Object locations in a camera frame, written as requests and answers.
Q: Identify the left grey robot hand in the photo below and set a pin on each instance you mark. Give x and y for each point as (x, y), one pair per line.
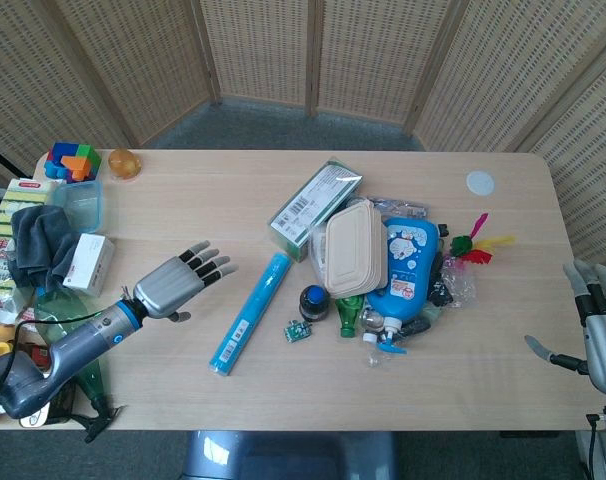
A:
(165, 290)

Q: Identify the yellow sponge multipack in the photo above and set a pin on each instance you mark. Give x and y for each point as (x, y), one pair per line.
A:
(18, 197)

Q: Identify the large green plastic bottle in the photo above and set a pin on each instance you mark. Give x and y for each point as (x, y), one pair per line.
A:
(95, 375)

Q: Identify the woven bamboo folding screen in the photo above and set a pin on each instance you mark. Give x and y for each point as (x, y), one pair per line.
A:
(303, 50)

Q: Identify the clear blue plastic container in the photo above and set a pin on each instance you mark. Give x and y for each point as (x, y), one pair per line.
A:
(80, 205)

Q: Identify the colourful block puzzle cube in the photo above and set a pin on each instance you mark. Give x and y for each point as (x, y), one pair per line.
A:
(73, 162)

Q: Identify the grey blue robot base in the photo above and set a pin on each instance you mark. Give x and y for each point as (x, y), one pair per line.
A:
(288, 455)

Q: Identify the blue cartoon pump bottle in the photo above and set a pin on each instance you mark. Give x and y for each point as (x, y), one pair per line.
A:
(408, 260)

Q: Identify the clear bottle with white cap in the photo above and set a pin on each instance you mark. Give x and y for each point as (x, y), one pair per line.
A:
(375, 322)

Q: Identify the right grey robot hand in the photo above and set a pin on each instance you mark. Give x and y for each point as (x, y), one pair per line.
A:
(603, 330)

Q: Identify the blue cylindrical tube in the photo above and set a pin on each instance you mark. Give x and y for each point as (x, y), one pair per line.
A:
(250, 315)

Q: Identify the black oblong item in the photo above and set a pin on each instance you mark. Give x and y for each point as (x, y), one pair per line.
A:
(414, 326)

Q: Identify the white box with red print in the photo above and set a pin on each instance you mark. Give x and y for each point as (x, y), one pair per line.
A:
(90, 262)

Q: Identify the beige stacked lunch containers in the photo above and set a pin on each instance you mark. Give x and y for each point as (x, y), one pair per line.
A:
(353, 250)

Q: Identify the crinkled clear plastic bag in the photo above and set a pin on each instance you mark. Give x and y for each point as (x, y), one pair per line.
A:
(458, 282)

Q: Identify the amber translucent egg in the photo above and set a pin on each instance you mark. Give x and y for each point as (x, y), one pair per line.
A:
(124, 164)

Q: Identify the clear plastic wrapper scrap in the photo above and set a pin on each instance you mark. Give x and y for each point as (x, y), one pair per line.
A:
(375, 356)

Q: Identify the small green plastic bottle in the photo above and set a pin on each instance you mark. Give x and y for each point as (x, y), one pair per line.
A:
(349, 315)

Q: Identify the dark grey cloth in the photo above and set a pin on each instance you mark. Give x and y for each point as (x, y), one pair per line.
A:
(38, 240)

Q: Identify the clear printed plastic packet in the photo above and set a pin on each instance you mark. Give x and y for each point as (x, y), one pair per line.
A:
(398, 204)

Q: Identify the black spring clamp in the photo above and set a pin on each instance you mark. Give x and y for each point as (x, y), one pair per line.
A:
(100, 422)

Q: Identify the colourful feather shuttlecock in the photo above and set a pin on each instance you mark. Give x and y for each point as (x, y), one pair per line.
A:
(470, 247)

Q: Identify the cola bottle with blue cap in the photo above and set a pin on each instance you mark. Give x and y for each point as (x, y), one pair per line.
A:
(313, 300)

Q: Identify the white round table grommet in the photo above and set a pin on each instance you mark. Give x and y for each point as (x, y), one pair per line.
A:
(481, 183)

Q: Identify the small green toy tank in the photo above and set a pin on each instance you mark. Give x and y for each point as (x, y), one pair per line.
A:
(297, 331)

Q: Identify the green cardboard box in wrap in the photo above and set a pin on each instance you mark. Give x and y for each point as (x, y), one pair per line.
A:
(310, 205)

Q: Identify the pale green soap bar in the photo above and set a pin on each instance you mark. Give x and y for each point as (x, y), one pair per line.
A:
(431, 312)

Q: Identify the black crumpled plastic item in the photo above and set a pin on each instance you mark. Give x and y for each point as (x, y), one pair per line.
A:
(439, 280)

